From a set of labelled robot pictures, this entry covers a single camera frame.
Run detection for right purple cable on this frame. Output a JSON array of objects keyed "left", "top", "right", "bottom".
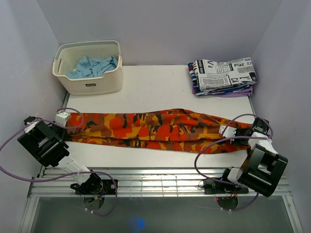
[{"left": 194, "top": 113, "right": 276, "bottom": 212}]

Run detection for white perforated plastic basket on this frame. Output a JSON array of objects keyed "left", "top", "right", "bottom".
[{"left": 52, "top": 40, "right": 123, "bottom": 95}]

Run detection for aluminium rail frame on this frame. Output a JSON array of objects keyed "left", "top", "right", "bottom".
[{"left": 20, "top": 168, "right": 303, "bottom": 233}]

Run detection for purple cable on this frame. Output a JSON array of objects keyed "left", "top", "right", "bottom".
[
  {"left": 194, "top": 113, "right": 276, "bottom": 212},
  {"left": 0, "top": 107, "right": 119, "bottom": 217}
]

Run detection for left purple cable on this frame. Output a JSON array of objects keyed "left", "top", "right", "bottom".
[{"left": 0, "top": 107, "right": 119, "bottom": 217}]

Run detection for light blue cloth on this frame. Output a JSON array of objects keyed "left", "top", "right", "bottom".
[{"left": 66, "top": 56, "right": 118, "bottom": 79}]

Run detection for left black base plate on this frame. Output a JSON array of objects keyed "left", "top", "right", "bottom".
[{"left": 70, "top": 179, "right": 118, "bottom": 195}]

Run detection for purple folded trousers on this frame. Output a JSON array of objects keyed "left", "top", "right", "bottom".
[{"left": 192, "top": 85, "right": 253, "bottom": 98}]

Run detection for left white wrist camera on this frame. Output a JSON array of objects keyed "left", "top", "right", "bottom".
[{"left": 55, "top": 111, "right": 71, "bottom": 127}]

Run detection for newspaper print folded trousers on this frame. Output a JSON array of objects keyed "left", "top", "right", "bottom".
[{"left": 192, "top": 58, "right": 257, "bottom": 91}]

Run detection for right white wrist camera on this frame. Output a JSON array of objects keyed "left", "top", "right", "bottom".
[{"left": 219, "top": 125, "right": 237, "bottom": 140}]

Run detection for orange camouflage trousers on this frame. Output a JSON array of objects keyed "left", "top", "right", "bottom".
[{"left": 64, "top": 109, "right": 249, "bottom": 154}]

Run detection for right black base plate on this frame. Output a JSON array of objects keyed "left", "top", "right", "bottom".
[{"left": 203, "top": 179, "right": 249, "bottom": 195}]

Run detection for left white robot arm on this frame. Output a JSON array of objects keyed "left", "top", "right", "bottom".
[{"left": 17, "top": 120, "right": 104, "bottom": 195}]

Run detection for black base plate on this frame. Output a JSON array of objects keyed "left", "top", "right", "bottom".
[
  {"left": 70, "top": 179, "right": 118, "bottom": 195},
  {"left": 203, "top": 179, "right": 249, "bottom": 195}
]

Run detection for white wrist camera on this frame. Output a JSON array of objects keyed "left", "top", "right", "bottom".
[
  {"left": 219, "top": 125, "right": 237, "bottom": 140},
  {"left": 55, "top": 111, "right": 71, "bottom": 127}
]

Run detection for blue patterned folded trousers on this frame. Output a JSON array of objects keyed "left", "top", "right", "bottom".
[{"left": 187, "top": 61, "right": 251, "bottom": 97}]

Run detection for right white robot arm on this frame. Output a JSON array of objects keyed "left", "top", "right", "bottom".
[{"left": 219, "top": 117, "right": 288, "bottom": 197}]

